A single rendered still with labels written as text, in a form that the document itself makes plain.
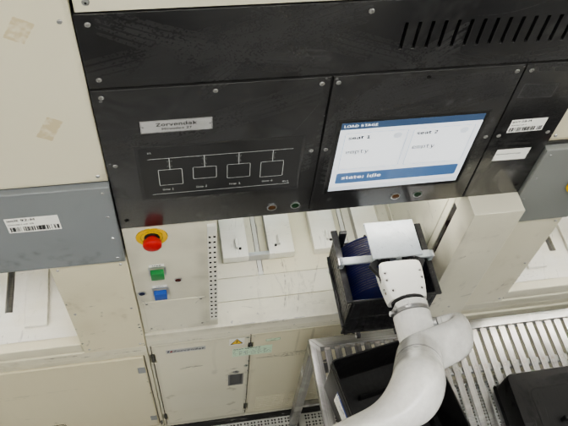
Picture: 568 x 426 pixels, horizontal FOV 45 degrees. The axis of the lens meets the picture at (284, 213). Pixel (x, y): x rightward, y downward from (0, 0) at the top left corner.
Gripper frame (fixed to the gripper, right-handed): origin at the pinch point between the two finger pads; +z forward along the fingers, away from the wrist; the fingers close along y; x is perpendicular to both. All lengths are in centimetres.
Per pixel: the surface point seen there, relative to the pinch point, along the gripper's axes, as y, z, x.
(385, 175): -6.5, 1.5, 25.9
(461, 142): 7.0, 1.5, 34.9
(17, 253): -83, 0, 10
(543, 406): 43, -32, -38
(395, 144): -6.7, 1.4, 35.7
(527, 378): 41, -23, -39
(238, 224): -32, 32, -35
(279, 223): -20, 31, -35
